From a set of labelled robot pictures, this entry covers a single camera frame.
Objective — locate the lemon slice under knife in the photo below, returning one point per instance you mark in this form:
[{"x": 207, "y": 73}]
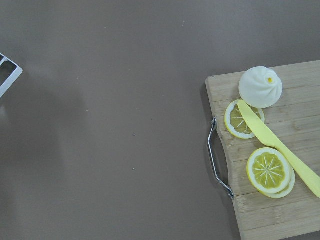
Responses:
[{"x": 235, "y": 123}]

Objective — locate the white steamed bun toy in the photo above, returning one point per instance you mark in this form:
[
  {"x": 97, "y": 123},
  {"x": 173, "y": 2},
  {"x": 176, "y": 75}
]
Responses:
[{"x": 260, "y": 87}]

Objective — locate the yellow plastic knife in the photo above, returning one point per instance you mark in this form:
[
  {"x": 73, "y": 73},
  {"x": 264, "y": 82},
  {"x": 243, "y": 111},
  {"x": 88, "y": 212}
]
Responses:
[{"x": 268, "y": 138}]

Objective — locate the bottom lemon slice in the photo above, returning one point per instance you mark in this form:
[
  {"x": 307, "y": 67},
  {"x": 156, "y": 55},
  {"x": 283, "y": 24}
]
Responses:
[{"x": 286, "y": 191}]

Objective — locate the white wire rack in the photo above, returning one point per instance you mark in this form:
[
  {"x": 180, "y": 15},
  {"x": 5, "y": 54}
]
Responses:
[{"x": 9, "y": 73}]

